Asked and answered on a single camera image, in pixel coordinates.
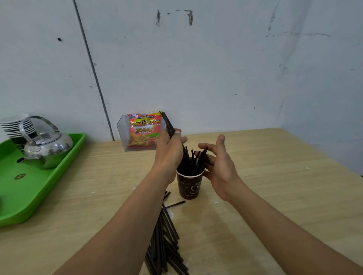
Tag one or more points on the bunch of black straws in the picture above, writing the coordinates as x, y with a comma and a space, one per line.
168, 124

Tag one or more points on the brown printed paper cup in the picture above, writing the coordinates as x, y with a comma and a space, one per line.
190, 185

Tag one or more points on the green plastic tray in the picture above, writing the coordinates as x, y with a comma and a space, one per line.
31, 184

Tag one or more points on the person's left forearm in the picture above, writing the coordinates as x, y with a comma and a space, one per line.
127, 226

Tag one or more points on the person's right forearm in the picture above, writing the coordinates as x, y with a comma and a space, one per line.
283, 232

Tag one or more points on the stack of paper cups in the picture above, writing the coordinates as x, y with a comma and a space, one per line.
14, 127

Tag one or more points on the shiny steel kettle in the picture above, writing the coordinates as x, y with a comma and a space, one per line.
48, 148

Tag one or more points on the person's left thumb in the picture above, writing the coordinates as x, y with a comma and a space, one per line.
181, 141

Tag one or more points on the person's right hand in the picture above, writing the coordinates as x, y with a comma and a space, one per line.
224, 172

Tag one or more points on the clear plastic holder box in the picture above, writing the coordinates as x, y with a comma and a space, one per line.
122, 133

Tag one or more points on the person's left hand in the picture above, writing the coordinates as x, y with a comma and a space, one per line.
167, 154

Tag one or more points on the black straws standing in cup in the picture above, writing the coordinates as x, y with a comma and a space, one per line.
194, 163

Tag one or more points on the red orange snack packet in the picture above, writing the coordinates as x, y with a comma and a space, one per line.
143, 131

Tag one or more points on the pile of loose black straws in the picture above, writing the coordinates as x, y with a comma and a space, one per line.
166, 243

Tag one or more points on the person's right thumb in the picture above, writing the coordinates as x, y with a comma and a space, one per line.
221, 143

